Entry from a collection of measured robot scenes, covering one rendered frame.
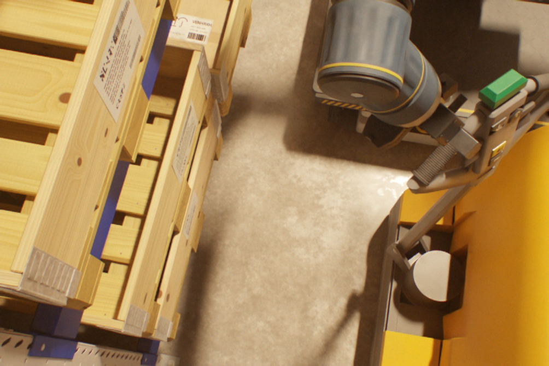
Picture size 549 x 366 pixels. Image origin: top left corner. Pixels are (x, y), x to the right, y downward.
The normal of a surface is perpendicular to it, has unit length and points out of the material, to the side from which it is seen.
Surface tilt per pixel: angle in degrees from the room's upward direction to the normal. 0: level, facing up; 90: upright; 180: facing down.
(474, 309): 74
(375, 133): 33
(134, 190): 0
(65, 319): 90
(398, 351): 22
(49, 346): 90
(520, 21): 0
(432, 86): 61
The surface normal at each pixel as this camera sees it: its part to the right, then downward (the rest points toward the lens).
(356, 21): -0.34, -0.17
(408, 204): -0.37, -0.37
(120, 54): 0.98, 0.18
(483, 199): -0.94, -0.27
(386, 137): -0.54, -0.19
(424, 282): 0.00, -0.33
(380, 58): 0.29, -0.07
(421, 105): 0.58, 0.62
